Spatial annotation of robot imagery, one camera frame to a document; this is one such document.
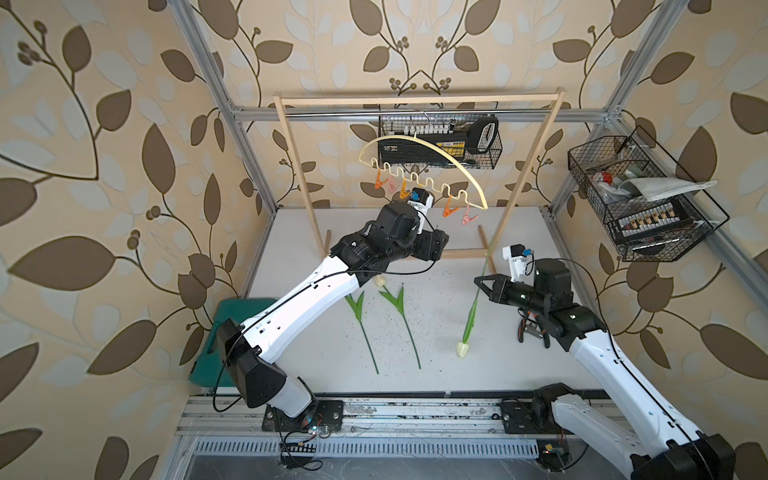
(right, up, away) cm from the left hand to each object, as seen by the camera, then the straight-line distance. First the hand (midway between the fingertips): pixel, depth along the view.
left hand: (439, 234), depth 69 cm
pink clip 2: (+7, +4, +5) cm, 10 cm away
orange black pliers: (+27, -28, +19) cm, 43 cm away
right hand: (+11, -12, +8) cm, 18 cm away
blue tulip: (-22, -24, +24) cm, 41 cm away
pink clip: (-11, +14, +16) cm, 24 cm away
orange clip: (-15, +15, +18) cm, 28 cm away
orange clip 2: (+3, +6, +7) cm, 10 cm away
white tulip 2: (+6, -28, +5) cm, 30 cm away
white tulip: (-15, -15, +29) cm, 36 cm away
